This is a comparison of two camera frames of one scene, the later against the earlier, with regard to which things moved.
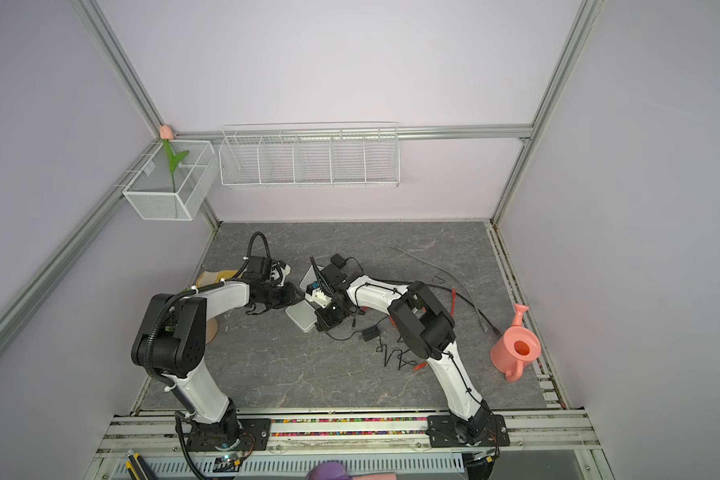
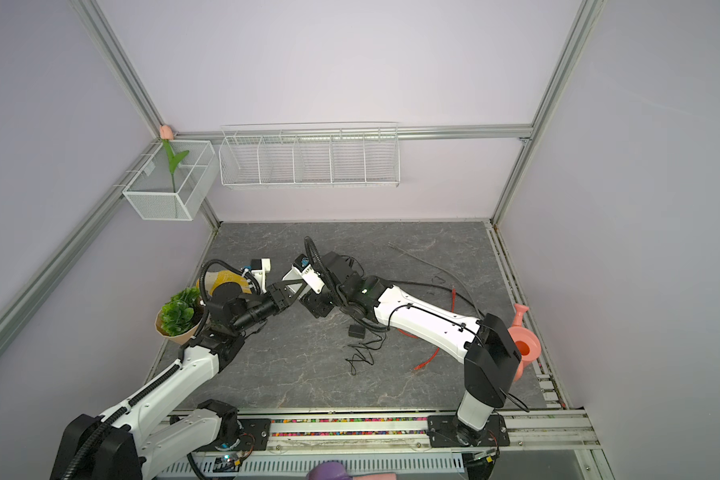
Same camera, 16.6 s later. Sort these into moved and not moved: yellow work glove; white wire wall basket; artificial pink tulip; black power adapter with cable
Moved: black power adapter with cable
Not moved: white wire wall basket; yellow work glove; artificial pink tulip
